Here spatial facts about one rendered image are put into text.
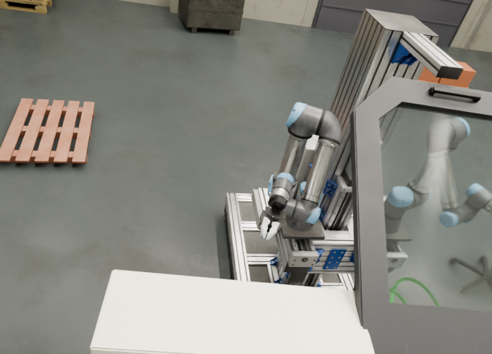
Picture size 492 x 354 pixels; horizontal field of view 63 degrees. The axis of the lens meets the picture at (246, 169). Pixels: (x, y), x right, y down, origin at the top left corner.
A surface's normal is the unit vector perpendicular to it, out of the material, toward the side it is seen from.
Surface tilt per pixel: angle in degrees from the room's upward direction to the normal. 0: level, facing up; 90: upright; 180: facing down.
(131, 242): 0
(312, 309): 0
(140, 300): 0
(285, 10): 90
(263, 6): 90
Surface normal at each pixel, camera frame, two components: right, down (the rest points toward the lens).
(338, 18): 0.12, 0.64
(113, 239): 0.18, -0.77
